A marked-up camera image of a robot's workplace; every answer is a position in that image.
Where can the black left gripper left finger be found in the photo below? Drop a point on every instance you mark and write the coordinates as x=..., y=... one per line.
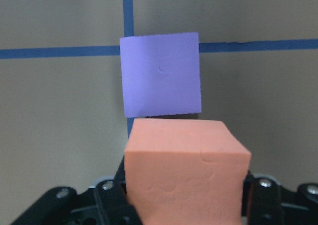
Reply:
x=111, y=200

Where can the orange foam cube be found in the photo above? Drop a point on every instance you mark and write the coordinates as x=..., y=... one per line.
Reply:
x=185, y=172

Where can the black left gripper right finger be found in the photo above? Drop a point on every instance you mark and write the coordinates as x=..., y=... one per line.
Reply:
x=261, y=200

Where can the purple foam cube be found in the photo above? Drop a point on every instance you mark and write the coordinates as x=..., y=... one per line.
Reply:
x=161, y=74

